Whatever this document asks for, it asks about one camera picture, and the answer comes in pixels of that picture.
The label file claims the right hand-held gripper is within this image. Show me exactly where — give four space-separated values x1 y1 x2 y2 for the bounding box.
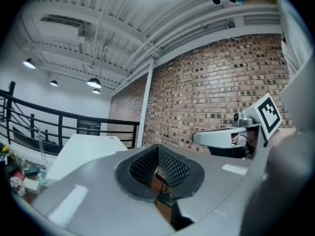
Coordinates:
192 92 283 160

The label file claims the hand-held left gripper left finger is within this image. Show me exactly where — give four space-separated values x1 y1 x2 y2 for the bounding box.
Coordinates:
31 144 176 232

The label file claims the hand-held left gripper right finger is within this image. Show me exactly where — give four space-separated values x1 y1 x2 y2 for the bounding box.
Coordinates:
157 144 255 225

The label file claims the white notebook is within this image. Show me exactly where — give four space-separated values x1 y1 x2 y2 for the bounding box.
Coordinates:
46 133 129 181

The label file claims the person's right forearm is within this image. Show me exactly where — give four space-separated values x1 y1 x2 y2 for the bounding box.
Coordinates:
269 127 300 148

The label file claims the white box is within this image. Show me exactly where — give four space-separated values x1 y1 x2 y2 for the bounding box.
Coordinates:
24 178 42 194

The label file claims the teal box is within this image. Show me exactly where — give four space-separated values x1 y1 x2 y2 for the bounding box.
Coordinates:
23 166 40 178

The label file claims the black metal railing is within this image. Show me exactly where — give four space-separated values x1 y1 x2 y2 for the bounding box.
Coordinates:
0 81 140 155

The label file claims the pink flower bunch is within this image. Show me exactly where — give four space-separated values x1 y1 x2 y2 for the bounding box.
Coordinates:
9 176 27 197

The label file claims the white steel column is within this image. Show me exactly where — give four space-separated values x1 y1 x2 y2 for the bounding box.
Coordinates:
136 59 155 148

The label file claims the large black pendant lamp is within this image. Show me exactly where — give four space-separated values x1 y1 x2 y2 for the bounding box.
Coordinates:
86 77 102 89

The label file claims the white ceiling air unit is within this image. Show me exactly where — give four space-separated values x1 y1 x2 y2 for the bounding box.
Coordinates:
38 14 86 42

